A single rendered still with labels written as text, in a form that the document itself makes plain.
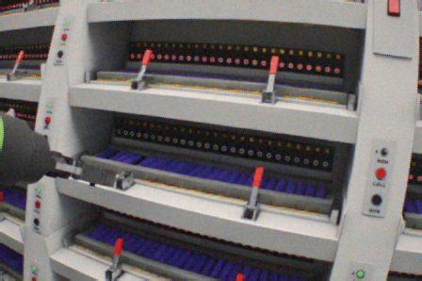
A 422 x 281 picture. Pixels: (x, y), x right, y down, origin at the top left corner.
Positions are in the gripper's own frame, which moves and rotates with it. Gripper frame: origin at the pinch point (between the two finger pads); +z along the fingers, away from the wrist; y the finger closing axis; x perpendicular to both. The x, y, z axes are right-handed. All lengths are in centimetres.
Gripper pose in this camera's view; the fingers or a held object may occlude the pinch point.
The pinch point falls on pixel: (99, 175)
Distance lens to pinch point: 63.1
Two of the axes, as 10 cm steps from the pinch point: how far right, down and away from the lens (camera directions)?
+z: 3.0, 2.4, 9.2
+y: 9.3, 1.4, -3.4
